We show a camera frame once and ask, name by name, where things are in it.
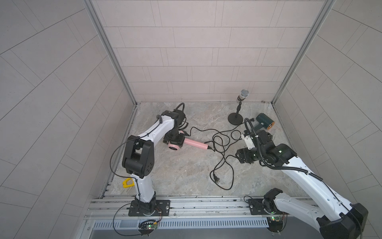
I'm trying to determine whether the left circuit board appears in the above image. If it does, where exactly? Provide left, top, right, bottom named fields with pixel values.
left=138, top=220, right=159, bottom=230

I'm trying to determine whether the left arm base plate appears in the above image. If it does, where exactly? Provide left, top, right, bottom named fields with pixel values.
left=128, top=199, right=171, bottom=217

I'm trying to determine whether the right green dryer cord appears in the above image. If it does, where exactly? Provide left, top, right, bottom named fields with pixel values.
left=210, top=118, right=255, bottom=153

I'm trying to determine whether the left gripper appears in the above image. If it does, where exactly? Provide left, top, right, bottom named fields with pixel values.
left=164, top=129, right=185, bottom=147

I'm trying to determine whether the right circuit board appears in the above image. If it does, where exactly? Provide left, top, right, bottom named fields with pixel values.
left=267, top=217, right=284, bottom=233

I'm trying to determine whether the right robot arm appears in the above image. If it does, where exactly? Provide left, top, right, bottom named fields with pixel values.
left=235, top=130, right=369, bottom=239

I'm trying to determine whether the pink dryer black cord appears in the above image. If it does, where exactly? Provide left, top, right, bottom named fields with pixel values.
left=207, top=144, right=235, bottom=191

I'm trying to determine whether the circuit board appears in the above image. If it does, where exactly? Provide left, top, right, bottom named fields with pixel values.
left=267, top=217, right=284, bottom=233
left=138, top=220, right=159, bottom=230

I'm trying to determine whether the microphone on black stand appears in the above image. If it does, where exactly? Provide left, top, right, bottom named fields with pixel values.
left=228, top=89, right=249, bottom=125

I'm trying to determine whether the pink hair dryer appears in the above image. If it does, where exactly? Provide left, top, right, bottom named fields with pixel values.
left=168, top=138, right=211, bottom=150

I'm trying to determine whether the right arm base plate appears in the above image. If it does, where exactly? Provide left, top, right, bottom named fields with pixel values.
left=245, top=198, right=285, bottom=215

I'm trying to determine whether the right green hair dryer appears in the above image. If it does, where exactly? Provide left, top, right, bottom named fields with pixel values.
left=254, top=113, right=275, bottom=133

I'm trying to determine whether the yellow triangular plastic piece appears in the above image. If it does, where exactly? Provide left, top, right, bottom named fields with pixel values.
left=122, top=178, right=135, bottom=188

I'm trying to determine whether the aluminium rail frame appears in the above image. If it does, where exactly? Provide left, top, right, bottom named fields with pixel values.
left=85, top=196, right=324, bottom=225

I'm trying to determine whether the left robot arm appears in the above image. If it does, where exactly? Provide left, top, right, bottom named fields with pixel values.
left=121, top=109, right=186, bottom=215

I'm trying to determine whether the green dryer cord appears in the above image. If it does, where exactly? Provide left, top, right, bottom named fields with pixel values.
left=210, top=118, right=255, bottom=153
left=181, top=126, right=239, bottom=162

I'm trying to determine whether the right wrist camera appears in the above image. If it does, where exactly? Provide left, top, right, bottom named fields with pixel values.
left=241, top=134, right=256, bottom=150

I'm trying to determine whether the left green dryer cord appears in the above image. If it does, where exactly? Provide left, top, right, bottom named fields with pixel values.
left=181, top=126, right=239, bottom=162

